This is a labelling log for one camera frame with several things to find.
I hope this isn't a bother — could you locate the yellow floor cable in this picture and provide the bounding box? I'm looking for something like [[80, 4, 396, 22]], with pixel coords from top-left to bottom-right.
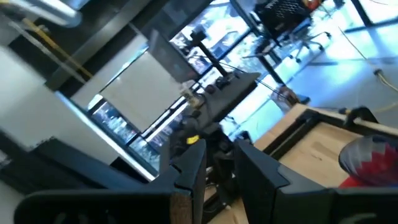
[[338, 26, 398, 93]]

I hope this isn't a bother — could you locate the black aluminium rail frame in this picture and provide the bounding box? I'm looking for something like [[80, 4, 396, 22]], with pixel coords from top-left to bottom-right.
[[263, 107, 379, 160]]

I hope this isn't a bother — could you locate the black computer mouse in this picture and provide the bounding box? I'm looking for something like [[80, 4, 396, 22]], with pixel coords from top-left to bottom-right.
[[215, 77, 231, 90]]

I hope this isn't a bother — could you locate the blue faceted plastic cup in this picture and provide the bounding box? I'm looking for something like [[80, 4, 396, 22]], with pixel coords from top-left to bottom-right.
[[338, 134, 398, 188]]

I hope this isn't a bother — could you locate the dark grey desk monitor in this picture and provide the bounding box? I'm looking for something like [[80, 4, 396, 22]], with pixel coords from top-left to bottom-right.
[[148, 28, 200, 84]]

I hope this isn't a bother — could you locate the dark grey desk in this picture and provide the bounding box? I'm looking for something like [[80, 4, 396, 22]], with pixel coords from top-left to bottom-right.
[[198, 72, 261, 126]]

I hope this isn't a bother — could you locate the red plastic tray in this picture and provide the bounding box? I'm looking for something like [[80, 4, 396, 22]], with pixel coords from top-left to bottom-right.
[[338, 176, 363, 189]]

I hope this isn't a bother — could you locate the black mesh office chair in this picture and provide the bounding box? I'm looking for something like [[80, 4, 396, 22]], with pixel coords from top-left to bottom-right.
[[256, 0, 333, 63]]

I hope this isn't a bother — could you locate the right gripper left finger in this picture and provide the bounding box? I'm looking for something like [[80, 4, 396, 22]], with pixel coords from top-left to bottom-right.
[[14, 138, 208, 224]]

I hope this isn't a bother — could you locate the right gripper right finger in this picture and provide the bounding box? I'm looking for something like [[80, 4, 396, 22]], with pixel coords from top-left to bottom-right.
[[234, 139, 398, 224]]

